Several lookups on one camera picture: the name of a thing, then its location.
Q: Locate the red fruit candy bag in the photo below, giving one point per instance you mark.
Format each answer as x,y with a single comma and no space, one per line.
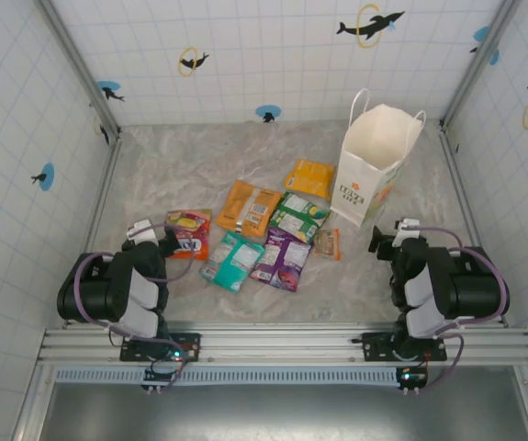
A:
187,219

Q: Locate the small brown snack bar packet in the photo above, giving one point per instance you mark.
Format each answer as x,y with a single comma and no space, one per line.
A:
327,243

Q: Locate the teal snack bag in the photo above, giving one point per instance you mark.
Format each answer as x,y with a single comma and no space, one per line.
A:
231,262

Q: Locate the orange snack bag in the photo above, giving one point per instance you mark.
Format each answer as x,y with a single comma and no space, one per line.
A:
245,206

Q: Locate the green snack bag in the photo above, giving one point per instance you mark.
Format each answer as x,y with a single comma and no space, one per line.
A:
298,216

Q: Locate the yellow snack bag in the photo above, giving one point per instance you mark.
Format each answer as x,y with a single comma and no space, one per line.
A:
309,179

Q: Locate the purple snack bag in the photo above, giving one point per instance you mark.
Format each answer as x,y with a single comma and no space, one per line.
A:
282,262

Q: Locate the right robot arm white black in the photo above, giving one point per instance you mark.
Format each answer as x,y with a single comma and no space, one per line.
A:
475,285

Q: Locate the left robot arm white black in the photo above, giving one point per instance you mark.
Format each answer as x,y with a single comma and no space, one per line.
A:
93,289

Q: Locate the marble pattern table cloth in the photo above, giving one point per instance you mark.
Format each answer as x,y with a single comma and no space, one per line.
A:
245,151

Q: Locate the small black controller board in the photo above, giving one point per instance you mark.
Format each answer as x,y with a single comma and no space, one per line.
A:
412,377
165,377

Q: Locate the black fish blue circle sticker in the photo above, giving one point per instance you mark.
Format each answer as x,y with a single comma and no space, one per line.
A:
48,177

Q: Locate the black penguin blue circle sticker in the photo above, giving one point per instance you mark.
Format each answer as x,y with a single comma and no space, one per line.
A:
268,110

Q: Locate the black shark blue circle sticker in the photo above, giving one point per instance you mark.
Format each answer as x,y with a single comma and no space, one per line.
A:
107,86

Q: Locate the grey metal sheet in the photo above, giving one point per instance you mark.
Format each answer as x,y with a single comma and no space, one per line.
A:
268,413

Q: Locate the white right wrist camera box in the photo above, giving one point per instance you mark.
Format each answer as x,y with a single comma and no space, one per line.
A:
406,234

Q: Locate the aluminium side rail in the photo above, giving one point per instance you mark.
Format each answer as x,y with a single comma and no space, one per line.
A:
458,184
103,193

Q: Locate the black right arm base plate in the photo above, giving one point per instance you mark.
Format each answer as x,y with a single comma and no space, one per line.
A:
374,344

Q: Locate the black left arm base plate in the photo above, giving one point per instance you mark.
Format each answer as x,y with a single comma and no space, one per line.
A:
190,342

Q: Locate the long aluminium mounting rail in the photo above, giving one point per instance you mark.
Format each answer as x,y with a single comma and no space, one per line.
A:
282,344

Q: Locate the aluminium corner post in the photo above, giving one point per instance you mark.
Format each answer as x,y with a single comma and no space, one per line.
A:
80,64
497,27

